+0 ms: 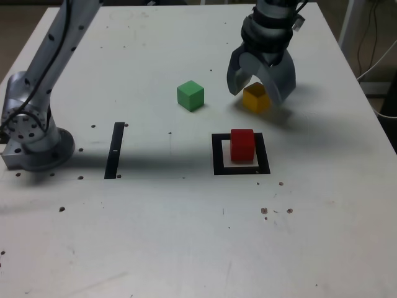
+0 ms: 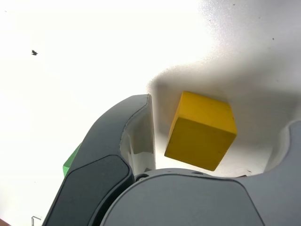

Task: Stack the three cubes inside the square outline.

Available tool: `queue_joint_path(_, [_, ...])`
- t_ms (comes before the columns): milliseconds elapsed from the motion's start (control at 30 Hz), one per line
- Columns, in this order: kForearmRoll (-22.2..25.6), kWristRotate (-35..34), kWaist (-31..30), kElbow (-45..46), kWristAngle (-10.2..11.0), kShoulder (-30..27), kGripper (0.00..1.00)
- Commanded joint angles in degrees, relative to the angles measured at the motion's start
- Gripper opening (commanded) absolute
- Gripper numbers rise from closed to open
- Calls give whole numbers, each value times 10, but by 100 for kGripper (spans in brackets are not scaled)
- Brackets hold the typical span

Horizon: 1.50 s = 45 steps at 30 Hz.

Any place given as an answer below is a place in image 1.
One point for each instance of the white metal post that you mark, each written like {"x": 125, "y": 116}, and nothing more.
{"x": 346, "y": 25}

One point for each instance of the green cube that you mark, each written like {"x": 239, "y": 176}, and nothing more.
{"x": 190, "y": 96}

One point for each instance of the black tape square outline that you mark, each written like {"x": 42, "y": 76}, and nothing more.
{"x": 217, "y": 155}

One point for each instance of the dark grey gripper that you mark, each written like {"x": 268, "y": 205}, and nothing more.
{"x": 274, "y": 58}

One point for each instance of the black tape strip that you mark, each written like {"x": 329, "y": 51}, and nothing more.
{"x": 113, "y": 155}

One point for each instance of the yellow cube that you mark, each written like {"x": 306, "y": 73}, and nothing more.
{"x": 252, "y": 99}

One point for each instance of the red cube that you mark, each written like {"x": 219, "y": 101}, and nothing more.
{"x": 242, "y": 149}

